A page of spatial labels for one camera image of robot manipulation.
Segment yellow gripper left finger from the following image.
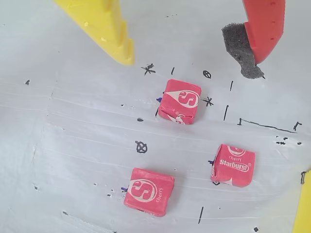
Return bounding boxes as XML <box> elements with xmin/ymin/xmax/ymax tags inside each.
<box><xmin>52</xmin><ymin>0</ymin><xmax>135</xmax><ymax>66</ymax></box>

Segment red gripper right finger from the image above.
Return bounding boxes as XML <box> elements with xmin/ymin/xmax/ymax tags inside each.
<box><xmin>221</xmin><ymin>0</ymin><xmax>287</xmax><ymax>80</ymax></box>

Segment cherry Starburst candy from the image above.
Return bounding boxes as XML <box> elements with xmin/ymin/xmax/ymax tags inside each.
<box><xmin>123</xmin><ymin>167</ymin><xmax>175</xmax><ymax>217</ymax></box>
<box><xmin>210</xmin><ymin>143</ymin><xmax>256</xmax><ymax>188</ymax></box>
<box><xmin>157</xmin><ymin>79</ymin><xmax>202</xmax><ymax>126</ymax></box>

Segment yellow three-compartment box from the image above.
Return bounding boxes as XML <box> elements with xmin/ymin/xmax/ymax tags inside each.
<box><xmin>291</xmin><ymin>168</ymin><xmax>311</xmax><ymax>233</ymax></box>

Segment white plastic table cover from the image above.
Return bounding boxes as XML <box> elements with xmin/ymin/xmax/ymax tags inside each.
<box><xmin>0</xmin><ymin>0</ymin><xmax>311</xmax><ymax>233</ymax></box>

